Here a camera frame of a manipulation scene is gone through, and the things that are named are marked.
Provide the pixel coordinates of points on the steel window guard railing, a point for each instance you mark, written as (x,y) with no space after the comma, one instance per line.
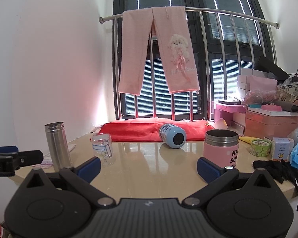
(225,43)

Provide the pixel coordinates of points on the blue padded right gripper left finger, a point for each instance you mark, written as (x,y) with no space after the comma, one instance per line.
(85,172)

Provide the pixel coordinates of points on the pink children's pants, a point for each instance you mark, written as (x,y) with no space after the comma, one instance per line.
(169,25)

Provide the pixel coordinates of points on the yellow banana toy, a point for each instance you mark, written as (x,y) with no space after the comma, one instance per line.
(247,139)

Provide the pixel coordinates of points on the white small product box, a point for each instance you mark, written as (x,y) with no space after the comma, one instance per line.
(281,148)

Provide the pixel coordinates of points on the blue insulated cup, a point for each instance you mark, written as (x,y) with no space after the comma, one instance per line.
(172,135)

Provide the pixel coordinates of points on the pink storage box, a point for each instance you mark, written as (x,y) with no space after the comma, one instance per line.
(230,113)

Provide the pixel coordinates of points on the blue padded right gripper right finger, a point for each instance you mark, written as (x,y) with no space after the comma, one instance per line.
(212,173)

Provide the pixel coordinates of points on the pink insulated cup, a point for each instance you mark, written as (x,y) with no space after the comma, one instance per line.
(221,147)

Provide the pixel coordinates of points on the red cloth flag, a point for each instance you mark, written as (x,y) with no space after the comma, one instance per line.
(147,129)

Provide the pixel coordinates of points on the tall stainless steel thermos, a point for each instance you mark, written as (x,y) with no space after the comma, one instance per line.
(58,146)

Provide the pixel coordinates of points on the sticker sheet paper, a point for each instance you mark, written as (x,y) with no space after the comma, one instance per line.
(47,161)

